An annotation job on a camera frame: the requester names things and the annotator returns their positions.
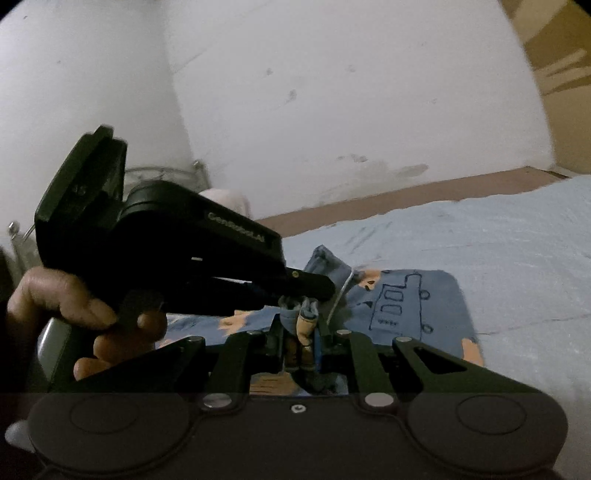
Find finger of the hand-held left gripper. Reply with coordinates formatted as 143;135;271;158
283;267;337;304
163;276;288;319

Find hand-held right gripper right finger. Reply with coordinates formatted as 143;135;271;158
313;322;546;412

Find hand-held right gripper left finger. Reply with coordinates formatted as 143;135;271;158
74;318;285;412

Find blue pants with orange print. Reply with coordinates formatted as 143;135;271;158
166;246;486;398

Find person's left hand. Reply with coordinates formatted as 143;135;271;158
7;268;168;382

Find grey metal headboard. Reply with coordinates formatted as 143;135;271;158
7;159;209;278

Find cream quilted comforter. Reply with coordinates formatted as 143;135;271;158
198;187;253;221

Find brown wooden bed board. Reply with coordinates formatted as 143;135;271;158
253;165;574;240

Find light blue bed sheet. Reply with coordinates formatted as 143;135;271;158
166;175;591;418

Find worn wooden door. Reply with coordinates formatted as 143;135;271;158
501;0;591;177

